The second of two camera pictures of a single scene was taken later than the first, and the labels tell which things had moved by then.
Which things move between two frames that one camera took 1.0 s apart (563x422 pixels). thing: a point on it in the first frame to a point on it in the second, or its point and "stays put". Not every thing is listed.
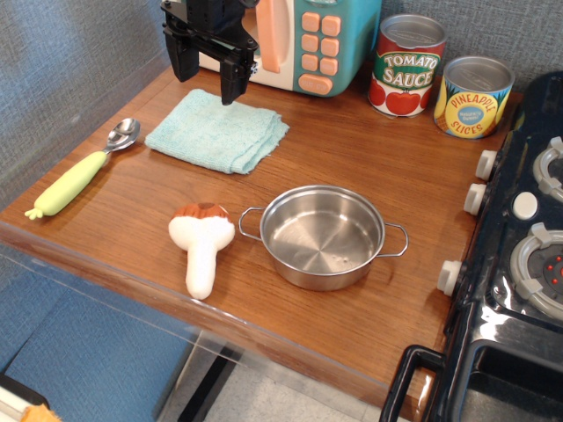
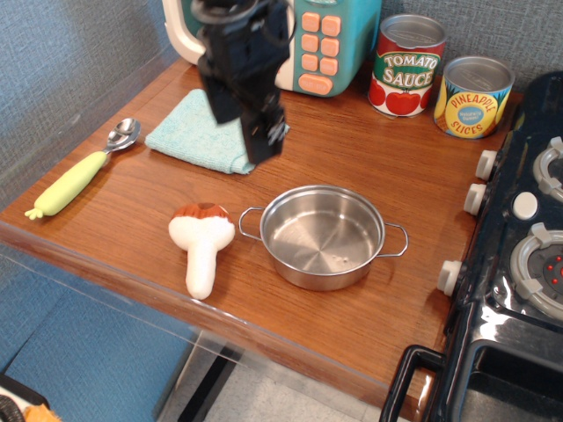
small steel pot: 325,237 stays put
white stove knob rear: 486,163 stays put
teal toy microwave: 330,47 stays put
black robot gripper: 215,26 to 243,47
